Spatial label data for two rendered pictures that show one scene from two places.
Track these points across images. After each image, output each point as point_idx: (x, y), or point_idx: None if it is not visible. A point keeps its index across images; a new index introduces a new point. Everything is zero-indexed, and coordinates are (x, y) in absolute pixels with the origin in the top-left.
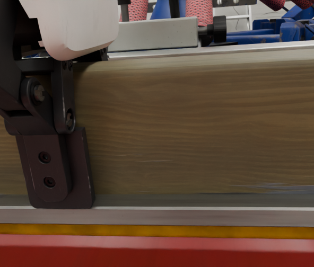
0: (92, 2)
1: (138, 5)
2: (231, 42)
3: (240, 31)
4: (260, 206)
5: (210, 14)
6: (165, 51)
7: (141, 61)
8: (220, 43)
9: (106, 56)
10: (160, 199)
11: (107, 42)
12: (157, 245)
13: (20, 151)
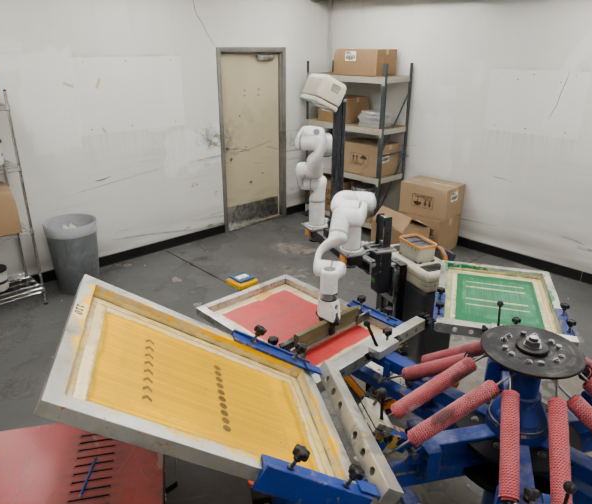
0: (322, 314)
1: (436, 353)
2: (456, 425)
3: (528, 474)
4: None
5: (409, 371)
6: (367, 347)
7: (321, 322)
8: (461, 422)
9: (331, 323)
10: None
11: (327, 320)
12: (320, 343)
13: None
